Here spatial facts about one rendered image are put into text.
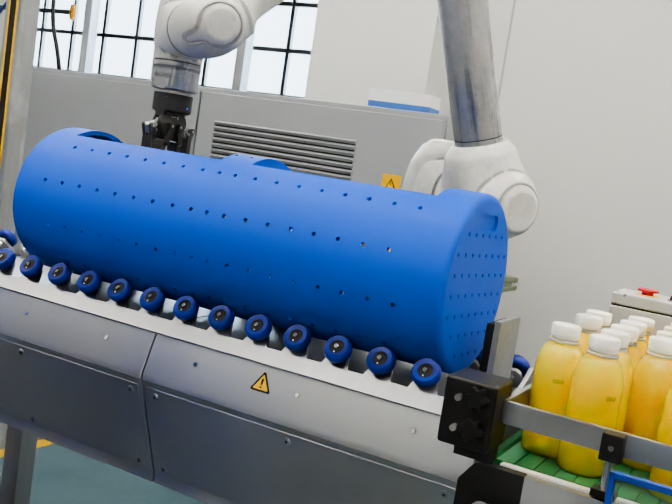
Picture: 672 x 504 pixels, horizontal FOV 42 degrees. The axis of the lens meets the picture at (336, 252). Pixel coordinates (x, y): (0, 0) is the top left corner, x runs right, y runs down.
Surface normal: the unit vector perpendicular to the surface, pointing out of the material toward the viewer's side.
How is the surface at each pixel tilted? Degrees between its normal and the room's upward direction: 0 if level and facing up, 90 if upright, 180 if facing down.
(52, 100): 90
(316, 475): 109
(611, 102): 90
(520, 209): 97
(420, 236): 62
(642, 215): 90
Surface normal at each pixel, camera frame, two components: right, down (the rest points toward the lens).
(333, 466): -0.50, 0.36
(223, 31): 0.31, 0.24
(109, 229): -0.47, 0.16
